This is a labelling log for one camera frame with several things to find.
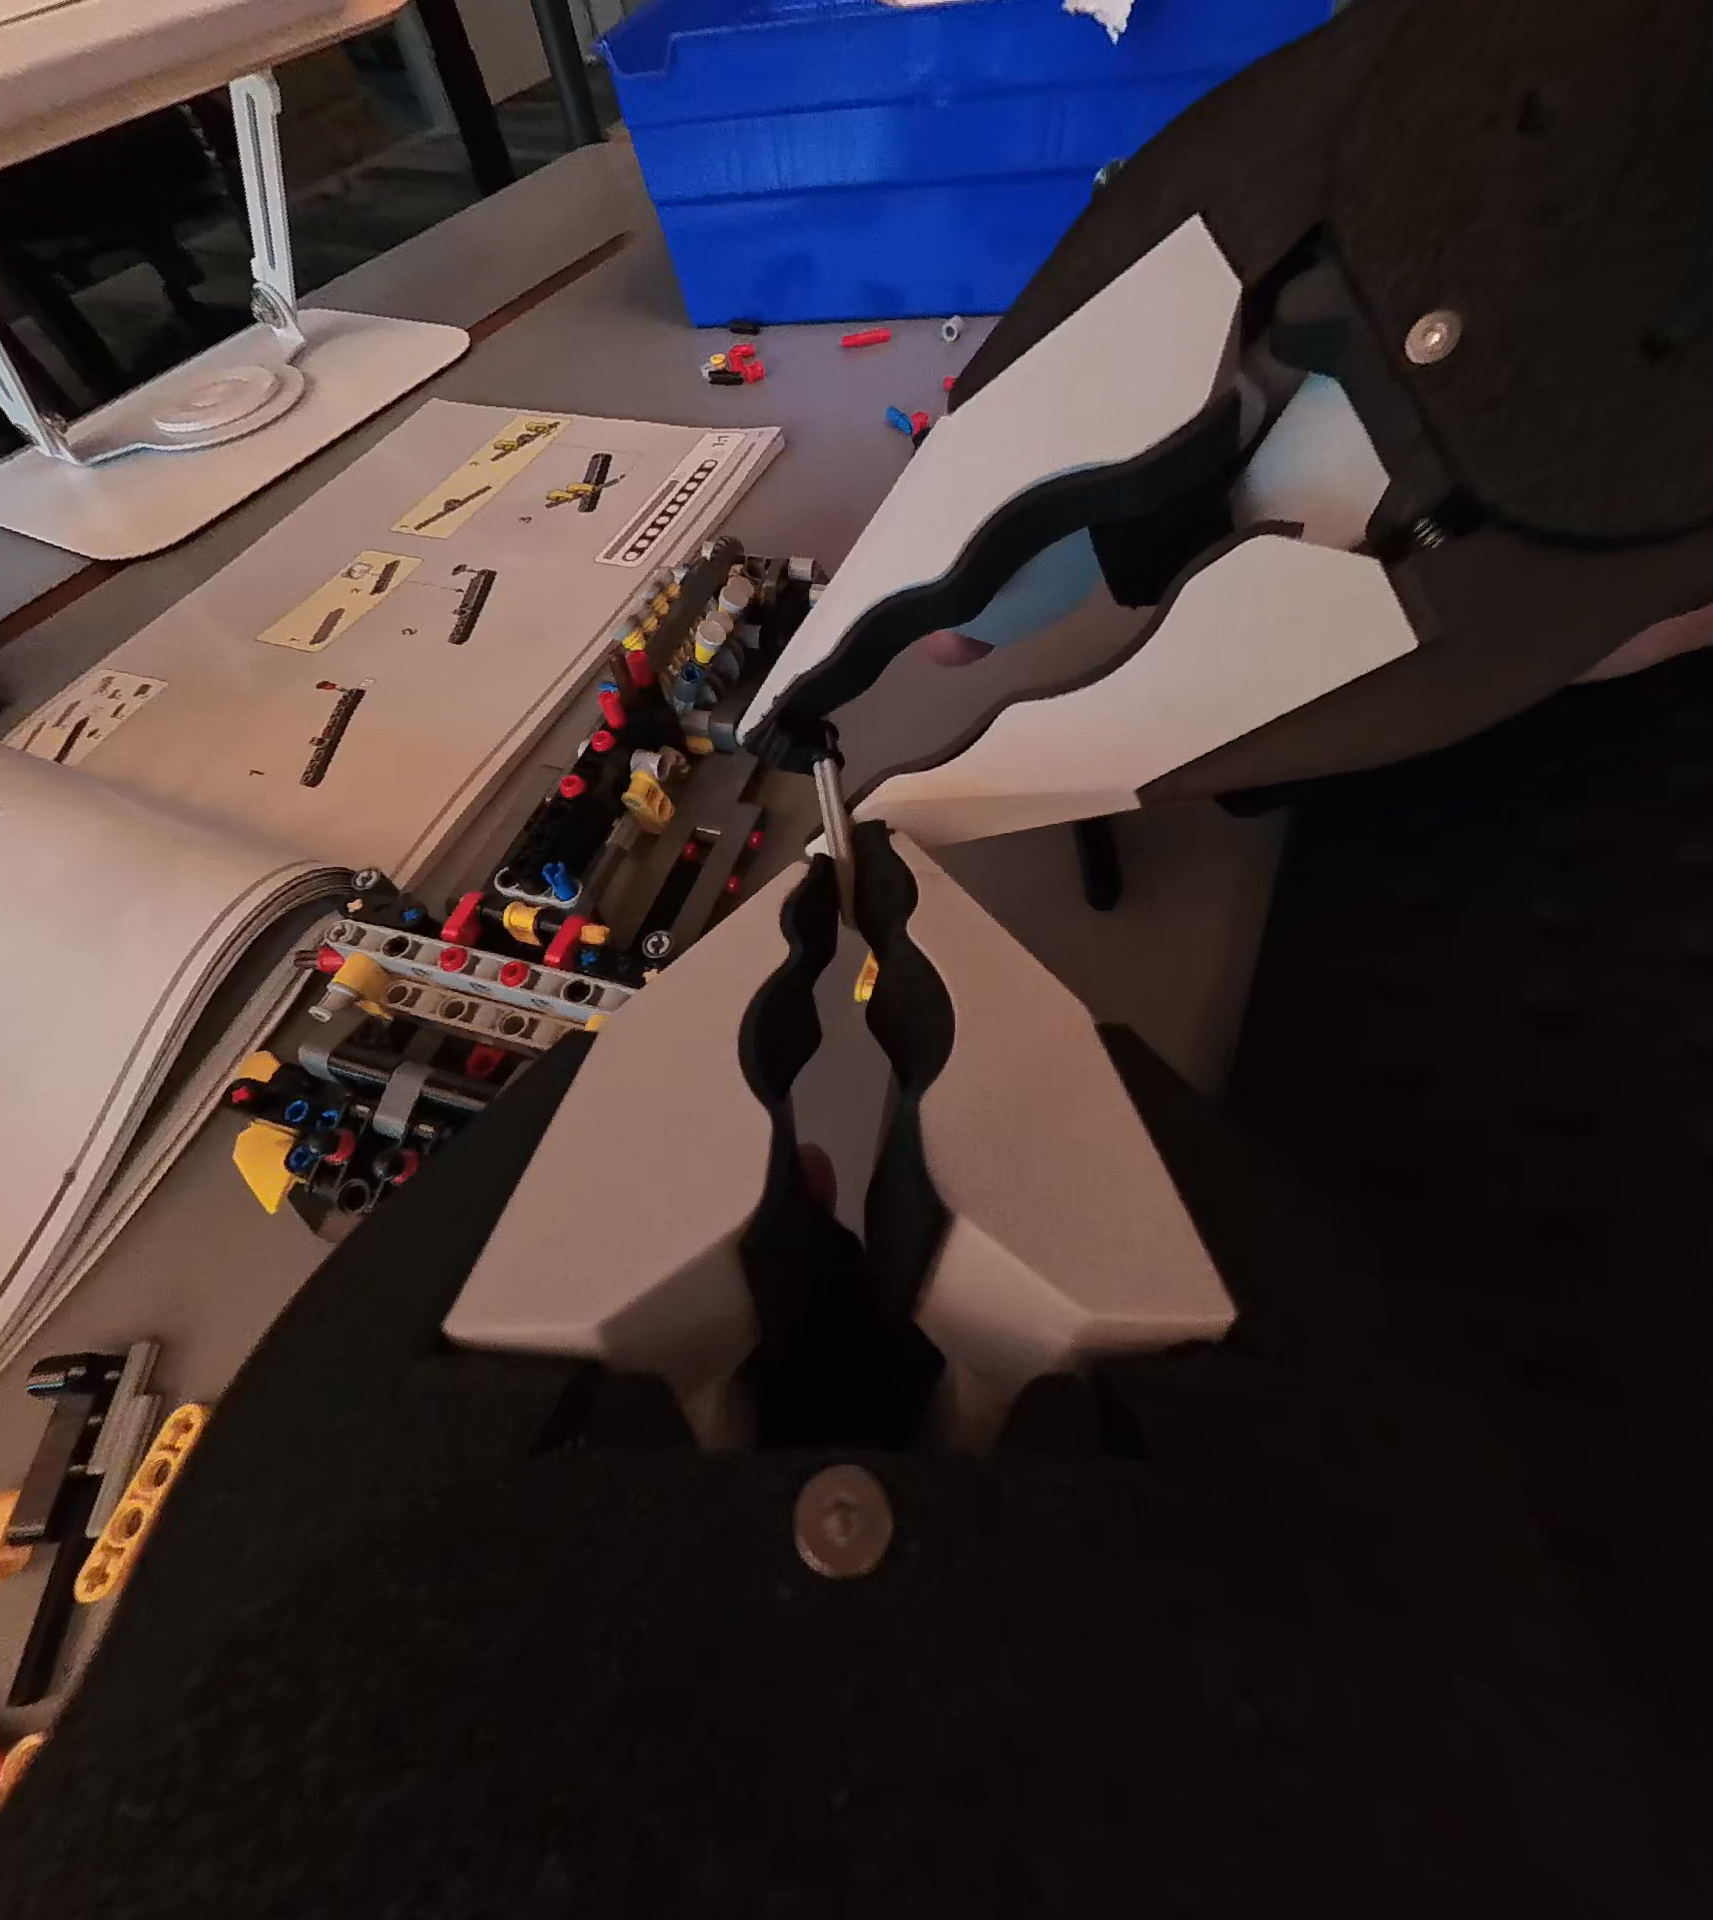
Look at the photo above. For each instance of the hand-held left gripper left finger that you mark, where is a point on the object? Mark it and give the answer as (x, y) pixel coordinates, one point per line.
(616, 1201)

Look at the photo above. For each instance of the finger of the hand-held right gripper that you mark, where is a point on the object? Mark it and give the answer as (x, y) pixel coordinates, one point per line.
(1217, 675)
(1065, 404)

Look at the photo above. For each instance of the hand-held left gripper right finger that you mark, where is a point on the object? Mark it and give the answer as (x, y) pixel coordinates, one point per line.
(1065, 1186)

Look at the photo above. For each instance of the grey lego axle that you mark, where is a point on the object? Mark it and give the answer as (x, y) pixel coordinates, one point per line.
(834, 826)

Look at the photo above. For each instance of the partly built lego car chassis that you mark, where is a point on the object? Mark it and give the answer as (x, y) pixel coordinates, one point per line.
(541, 899)

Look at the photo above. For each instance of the scattered yellow lego pieces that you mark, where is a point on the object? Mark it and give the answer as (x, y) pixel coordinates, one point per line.
(121, 1502)

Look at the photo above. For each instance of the black marker pen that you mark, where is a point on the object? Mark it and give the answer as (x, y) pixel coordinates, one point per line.
(1098, 865)

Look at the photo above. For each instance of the blue plastic bin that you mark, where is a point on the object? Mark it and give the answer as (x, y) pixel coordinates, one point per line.
(872, 152)

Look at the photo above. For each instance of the scattered red and blue pins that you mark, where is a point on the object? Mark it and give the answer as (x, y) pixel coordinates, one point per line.
(735, 364)

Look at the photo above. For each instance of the crumpled white paper bag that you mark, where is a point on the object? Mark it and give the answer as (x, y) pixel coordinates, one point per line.
(1105, 16)

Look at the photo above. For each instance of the black perforated chair back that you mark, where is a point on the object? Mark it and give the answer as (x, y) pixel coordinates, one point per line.
(1546, 1201)

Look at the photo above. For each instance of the open instruction booklet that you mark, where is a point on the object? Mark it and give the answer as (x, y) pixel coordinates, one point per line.
(121, 899)

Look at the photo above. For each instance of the white clipboard stand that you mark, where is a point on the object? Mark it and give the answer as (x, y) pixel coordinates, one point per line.
(195, 436)

